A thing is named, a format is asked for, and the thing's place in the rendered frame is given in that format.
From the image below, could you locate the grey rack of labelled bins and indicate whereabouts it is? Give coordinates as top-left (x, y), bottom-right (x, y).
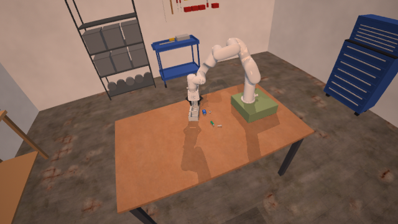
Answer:
top-left (188, 101), bottom-right (200, 121)

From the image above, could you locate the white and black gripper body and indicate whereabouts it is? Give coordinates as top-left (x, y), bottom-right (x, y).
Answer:
top-left (188, 89), bottom-right (200, 101)

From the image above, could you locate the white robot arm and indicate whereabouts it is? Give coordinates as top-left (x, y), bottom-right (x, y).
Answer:
top-left (187, 38), bottom-right (261, 103)

